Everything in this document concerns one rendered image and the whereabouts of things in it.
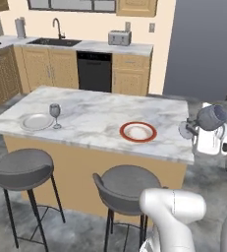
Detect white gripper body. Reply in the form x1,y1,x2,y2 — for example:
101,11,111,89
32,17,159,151
192,125,225,158

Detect grey wine glass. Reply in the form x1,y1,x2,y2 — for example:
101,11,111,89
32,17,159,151
178,103,227,141
48,102,63,130

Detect red-rimmed white plate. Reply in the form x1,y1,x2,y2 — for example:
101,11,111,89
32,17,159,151
119,121,158,144

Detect grey fridge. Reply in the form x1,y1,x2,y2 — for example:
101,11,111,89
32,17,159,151
161,0,227,103

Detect wooden drawer base cupboard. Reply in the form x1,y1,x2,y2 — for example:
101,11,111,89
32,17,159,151
111,52,153,97

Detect grey bar stool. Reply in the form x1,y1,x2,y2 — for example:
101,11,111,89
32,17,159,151
91,163,169,252
0,148,67,252

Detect marble-topped kitchen island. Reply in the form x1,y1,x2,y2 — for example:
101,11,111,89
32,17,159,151
0,85,196,228

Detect black dishwasher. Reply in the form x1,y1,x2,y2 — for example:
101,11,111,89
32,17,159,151
76,50,114,94

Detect silver toaster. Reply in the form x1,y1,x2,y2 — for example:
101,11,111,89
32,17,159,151
107,30,133,47

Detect wooden sink base cupboards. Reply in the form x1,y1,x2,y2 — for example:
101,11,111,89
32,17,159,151
13,44,80,95

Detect dark sink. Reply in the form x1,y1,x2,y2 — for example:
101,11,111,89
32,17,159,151
27,36,83,48

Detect dark tap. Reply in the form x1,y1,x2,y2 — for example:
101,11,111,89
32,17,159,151
51,17,67,40

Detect dark-framed window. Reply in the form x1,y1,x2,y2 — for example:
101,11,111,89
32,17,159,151
27,0,117,15

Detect wooden corner base cupboards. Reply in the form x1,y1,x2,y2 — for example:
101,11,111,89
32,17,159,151
0,44,24,106

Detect grey paper towel roll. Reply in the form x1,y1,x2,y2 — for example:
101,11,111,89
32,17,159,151
14,17,28,40

